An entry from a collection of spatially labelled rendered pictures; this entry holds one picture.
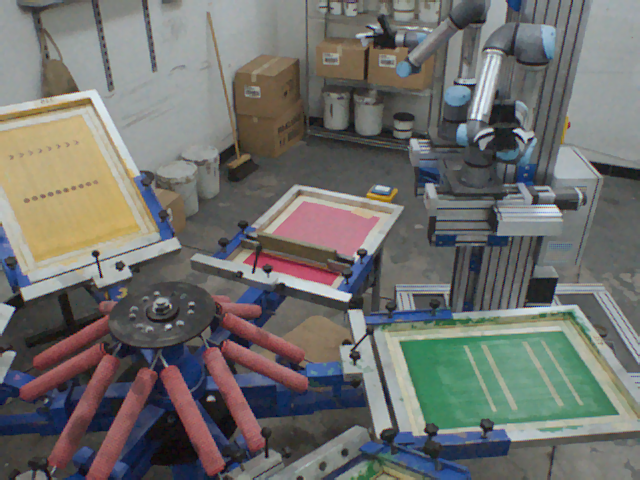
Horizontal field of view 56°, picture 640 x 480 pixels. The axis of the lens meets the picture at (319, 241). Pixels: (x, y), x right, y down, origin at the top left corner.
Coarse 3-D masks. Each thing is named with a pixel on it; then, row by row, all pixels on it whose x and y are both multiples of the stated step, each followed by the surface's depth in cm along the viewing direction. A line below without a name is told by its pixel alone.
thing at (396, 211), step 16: (288, 192) 303; (304, 192) 307; (320, 192) 303; (336, 192) 303; (272, 208) 289; (368, 208) 295; (384, 208) 292; (400, 208) 289; (256, 224) 276; (384, 224) 276; (384, 240) 269
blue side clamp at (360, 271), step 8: (368, 256) 252; (360, 264) 247; (368, 264) 249; (360, 272) 241; (368, 272) 252; (344, 280) 237; (352, 280) 237; (360, 280) 243; (344, 288) 233; (352, 288) 235; (352, 296) 238
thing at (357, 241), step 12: (336, 216) 290; (348, 216) 290; (360, 216) 290; (372, 216) 290; (360, 228) 280; (360, 240) 271; (348, 252) 263; (300, 264) 255; (300, 276) 248; (312, 276) 248; (324, 276) 248; (336, 276) 248
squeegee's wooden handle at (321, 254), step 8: (264, 232) 257; (264, 240) 256; (272, 240) 254; (280, 240) 253; (288, 240) 252; (296, 240) 251; (272, 248) 257; (280, 248) 255; (288, 248) 253; (296, 248) 251; (304, 248) 249; (312, 248) 248; (320, 248) 246; (328, 248) 246; (304, 256) 251; (312, 256) 250; (320, 256) 248; (328, 256) 246; (336, 256) 248
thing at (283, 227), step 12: (312, 204) 300; (288, 216) 290; (300, 216) 290; (276, 228) 280; (288, 228) 280; (252, 252) 263; (252, 264) 255; (264, 264) 255; (276, 264) 255; (288, 264) 255
